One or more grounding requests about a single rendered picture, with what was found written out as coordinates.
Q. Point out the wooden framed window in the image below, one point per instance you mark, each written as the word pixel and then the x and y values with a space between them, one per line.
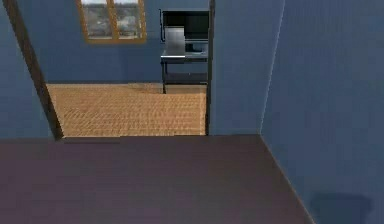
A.
pixel 113 20

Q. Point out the dark television stand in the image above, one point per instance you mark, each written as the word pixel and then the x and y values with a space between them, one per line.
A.
pixel 185 68

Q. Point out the black television set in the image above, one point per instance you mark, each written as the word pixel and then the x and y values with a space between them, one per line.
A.
pixel 196 25

